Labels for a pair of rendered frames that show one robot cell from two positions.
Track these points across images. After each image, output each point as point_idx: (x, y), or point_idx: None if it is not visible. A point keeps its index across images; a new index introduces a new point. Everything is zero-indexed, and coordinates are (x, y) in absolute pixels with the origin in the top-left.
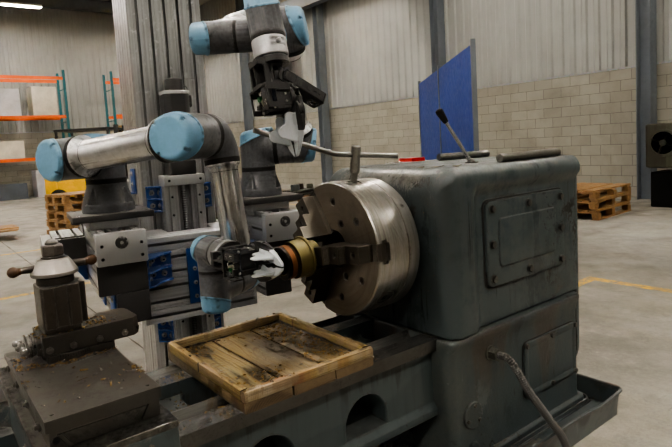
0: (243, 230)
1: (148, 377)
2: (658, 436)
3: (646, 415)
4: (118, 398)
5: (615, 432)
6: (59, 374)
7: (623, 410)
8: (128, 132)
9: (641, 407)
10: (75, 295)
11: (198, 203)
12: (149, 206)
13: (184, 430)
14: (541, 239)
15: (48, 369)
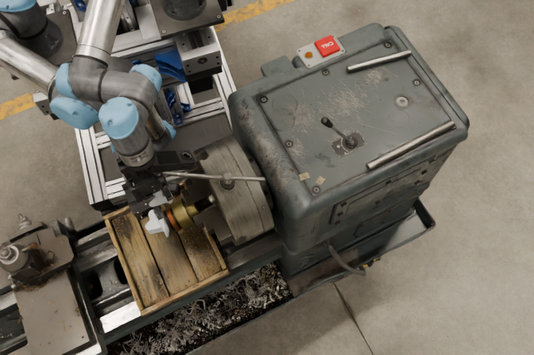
0: (153, 125)
1: (83, 326)
2: (515, 143)
3: (524, 116)
4: (68, 349)
5: (485, 130)
6: (36, 303)
7: (510, 105)
8: (32, 75)
9: (527, 105)
10: (31, 270)
11: (123, 12)
12: (78, 5)
13: (110, 325)
14: (396, 187)
15: (30, 293)
